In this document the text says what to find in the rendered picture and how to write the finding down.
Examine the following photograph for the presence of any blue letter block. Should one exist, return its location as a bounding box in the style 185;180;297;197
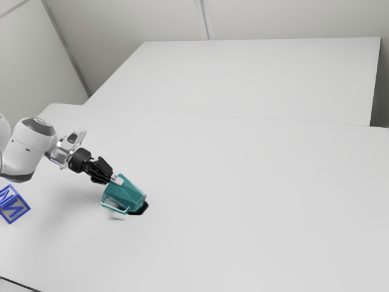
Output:
0;184;32;225

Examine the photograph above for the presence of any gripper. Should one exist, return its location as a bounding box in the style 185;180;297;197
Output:
67;147;125;186

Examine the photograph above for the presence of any teal faceted mug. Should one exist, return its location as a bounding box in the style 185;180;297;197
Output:
101;173;148;214

